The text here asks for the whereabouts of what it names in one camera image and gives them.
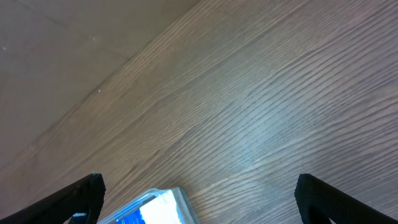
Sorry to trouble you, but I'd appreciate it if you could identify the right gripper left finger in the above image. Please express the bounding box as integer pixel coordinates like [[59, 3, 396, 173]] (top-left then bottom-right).
[[1, 173, 106, 224]]

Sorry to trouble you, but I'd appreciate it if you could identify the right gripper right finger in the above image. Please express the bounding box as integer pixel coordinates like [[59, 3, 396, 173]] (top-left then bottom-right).
[[294, 174, 397, 224]]

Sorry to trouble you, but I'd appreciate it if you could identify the white medicine box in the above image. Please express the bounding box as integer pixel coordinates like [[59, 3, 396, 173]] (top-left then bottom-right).
[[139, 190, 183, 224]]

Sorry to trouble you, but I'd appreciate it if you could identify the clear plastic container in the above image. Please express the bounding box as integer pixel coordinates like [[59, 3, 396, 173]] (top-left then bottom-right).
[[98, 187, 200, 224]]

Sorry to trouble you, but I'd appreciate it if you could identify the blue medicine box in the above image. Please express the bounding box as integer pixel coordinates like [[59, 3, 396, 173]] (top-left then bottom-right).
[[116, 209, 146, 224]]

